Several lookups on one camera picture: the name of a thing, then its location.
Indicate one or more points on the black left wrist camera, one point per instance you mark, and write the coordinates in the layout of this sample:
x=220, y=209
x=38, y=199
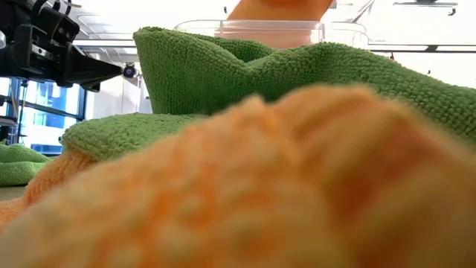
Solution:
x=57, y=24

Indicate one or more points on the green microfiber towel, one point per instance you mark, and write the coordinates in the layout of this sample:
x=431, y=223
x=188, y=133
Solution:
x=18, y=164
x=208, y=74

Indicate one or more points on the black tripod stand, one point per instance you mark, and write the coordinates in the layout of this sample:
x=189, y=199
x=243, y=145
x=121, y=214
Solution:
x=23, y=111

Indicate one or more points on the large room window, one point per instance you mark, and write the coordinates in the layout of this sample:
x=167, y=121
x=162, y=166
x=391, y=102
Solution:
x=48, y=123

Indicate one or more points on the clear plastic bin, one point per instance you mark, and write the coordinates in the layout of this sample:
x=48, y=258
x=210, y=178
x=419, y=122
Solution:
x=334, y=31

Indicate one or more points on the orange microfiber towel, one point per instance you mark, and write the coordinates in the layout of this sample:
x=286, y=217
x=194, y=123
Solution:
x=238, y=193
x=279, y=11

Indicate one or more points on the long ceiling light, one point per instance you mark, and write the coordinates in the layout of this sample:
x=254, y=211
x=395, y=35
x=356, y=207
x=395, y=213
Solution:
x=108, y=42

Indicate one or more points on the round black ceiling camera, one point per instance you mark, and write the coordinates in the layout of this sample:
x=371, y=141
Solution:
x=129, y=70

